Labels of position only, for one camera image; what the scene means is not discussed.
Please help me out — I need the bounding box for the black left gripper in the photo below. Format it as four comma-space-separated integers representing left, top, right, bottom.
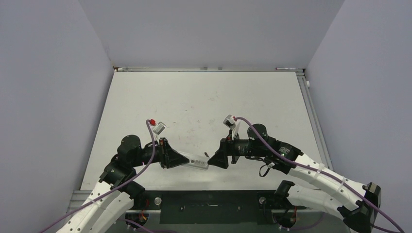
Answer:
131, 137, 189, 168

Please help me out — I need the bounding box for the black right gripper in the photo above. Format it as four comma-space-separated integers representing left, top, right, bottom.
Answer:
208, 129, 266, 167

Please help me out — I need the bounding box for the white remote control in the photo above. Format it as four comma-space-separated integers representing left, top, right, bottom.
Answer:
178, 151, 209, 170

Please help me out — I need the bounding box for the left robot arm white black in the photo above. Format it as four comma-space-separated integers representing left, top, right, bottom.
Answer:
59, 135, 190, 233

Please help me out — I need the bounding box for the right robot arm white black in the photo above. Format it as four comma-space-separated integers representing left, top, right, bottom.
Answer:
208, 122, 381, 233

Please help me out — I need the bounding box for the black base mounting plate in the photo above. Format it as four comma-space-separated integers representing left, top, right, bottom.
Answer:
125, 190, 303, 225

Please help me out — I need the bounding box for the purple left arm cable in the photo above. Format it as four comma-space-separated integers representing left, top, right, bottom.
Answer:
38, 119, 158, 233

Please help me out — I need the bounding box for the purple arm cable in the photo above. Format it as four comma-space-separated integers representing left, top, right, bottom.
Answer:
38, 119, 158, 233
234, 116, 405, 233

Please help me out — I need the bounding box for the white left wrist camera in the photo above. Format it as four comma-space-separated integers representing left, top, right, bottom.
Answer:
149, 119, 167, 136

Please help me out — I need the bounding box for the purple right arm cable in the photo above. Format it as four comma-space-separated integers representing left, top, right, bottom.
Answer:
234, 116, 405, 233

